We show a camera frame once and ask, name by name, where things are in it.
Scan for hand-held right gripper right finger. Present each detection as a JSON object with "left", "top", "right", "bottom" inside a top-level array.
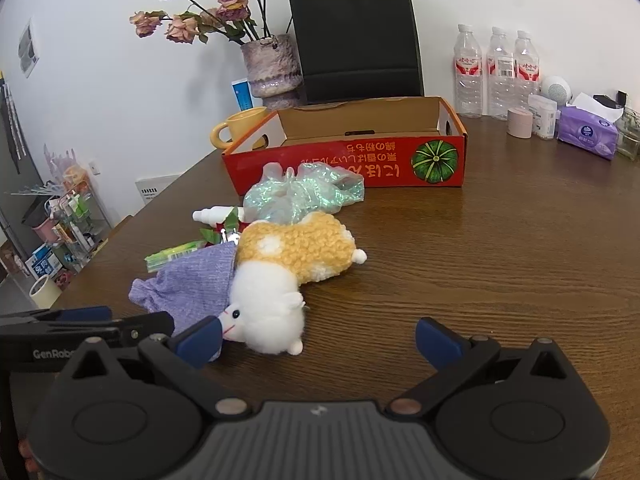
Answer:
[{"left": 385, "top": 316, "right": 573, "bottom": 418}]

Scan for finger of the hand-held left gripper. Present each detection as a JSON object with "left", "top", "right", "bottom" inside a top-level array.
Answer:
[
  {"left": 0, "top": 311, "right": 176, "bottom": 349},
  {"left": 0, "top": 306, "right": 112, "bottom": 330}
]

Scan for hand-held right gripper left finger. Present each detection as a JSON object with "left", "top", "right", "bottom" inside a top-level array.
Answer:
[{"left": 57, "top": 316, "right": 251, "bottom": 418}]

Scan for purple knit cloth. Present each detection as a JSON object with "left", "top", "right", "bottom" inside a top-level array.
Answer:
[{"left": 129, "top": 242, "right": 238, "bottom": 363}]

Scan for white plush toy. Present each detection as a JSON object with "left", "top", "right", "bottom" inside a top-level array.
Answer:
[{"left": 220, "top": 262, "right": 308, "bottom": 356}]

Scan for white spray bottle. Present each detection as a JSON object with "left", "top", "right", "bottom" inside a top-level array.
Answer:
[{"left": 192, "top": 205, "right": 246, "bottom": 226}]

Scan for yellow plush toy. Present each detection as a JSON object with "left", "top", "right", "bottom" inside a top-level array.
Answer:
[{"left": 236, "top": 211, "right": 368, "bottom": 286}]

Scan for iridescent plastic bag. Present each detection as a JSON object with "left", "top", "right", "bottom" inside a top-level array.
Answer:
[{"left": 243, "top": 161, "right": 366, "bottom": 224}]

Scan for red cardboard box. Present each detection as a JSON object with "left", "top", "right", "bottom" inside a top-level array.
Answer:
[{"left": 221, "top": 96, "right": 468, "bottom": 196}]

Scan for person's left hand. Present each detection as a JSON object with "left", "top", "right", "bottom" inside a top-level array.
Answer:
[{"left": 19, "top": 439, "right": 40, "bottom": 472}]

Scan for white cup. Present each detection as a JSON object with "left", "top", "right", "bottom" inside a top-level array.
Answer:
[{"left": 29, "top": 275, "right": 63, "bottom": 309}]

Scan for green packet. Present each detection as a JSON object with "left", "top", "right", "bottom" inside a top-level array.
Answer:
[{"left": 144, "top": 241, "right": 203, "bottom": 273}]

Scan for wooden desk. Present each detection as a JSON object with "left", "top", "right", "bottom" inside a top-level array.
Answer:
[{"left": 10, "top": 105, "right": 640, "bottom": 480}]

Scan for red and green ornament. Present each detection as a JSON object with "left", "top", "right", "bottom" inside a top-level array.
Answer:
[{"left": 200, "top": 210, "right": 248, "bottom": 251}]

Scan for yellow mug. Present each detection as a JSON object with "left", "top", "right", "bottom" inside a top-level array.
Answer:
[{"left": 210, "top": 106, "right": 271, "bottom": 150}]

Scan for pink round jar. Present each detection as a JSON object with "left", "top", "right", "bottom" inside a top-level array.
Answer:
[{"left": 506, "top": 107, "right": 535, "bottom": 139}]

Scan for white cotton pad pack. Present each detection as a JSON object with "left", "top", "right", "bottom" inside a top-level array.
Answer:
[{"left": 527, "top": 93, "right": 560, "bottom": 141}]

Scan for blue and white tube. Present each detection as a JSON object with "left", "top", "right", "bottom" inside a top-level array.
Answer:
[{"left": 231, "top": 79, "right": 256, "bottom": 112}]

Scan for purple tissue pack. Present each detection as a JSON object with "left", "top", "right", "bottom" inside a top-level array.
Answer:
[{"left": 556, "top": 92, "right": 626, "bottom": 161}]

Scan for clear water bottle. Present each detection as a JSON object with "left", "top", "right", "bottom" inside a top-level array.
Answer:
[
  {"left": 454, "top": 24, "right": 484, "bottom": 118},
  {"left": 486, "top": 26, "right": 517, "bottom": 122},
  {"left": 514, "top": 30, "right": 542, "bottom": 106}
]

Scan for white round speaker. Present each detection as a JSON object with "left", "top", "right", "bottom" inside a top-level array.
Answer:
[{"left": 541, "top": 76, "right": 572, "bottom": 106}]

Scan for clear glass jar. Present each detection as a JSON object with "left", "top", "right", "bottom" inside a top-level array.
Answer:
[{"left": 615, "top": 107, "right": 640, "bottom": 161}]

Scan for mottled purple vase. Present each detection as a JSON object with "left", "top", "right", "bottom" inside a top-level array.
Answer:
[{"left": 241, "top": 34, "right": 305, "bottom": 111}]

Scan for small black device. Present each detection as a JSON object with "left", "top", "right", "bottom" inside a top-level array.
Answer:
[{"left": 592, "top": 91, "right": 628, "bottom": 111}]

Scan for black paper bag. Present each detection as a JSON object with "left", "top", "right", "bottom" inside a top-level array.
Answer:
[{"left": 289, "top": 0, "right": 426, "bottom": 106}]

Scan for wire storage rack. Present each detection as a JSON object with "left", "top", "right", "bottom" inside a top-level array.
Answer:
[{"left": 10, "top": 180, "right": 113, "bottom": 281}]

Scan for white wall box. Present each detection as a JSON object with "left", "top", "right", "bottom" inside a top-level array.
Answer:
[{"left": 135, "top": 174, "right": 182, "bottom": 206}]

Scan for hanging wall tools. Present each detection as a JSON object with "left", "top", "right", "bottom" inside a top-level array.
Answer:
[{"left": 0, "top": 70, "right": 28, "bottom": 176}]

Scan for grey wall panel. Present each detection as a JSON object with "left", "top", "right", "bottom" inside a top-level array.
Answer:
[{"left": 17, "top": 17, "right": 40, "bottom": 78}]

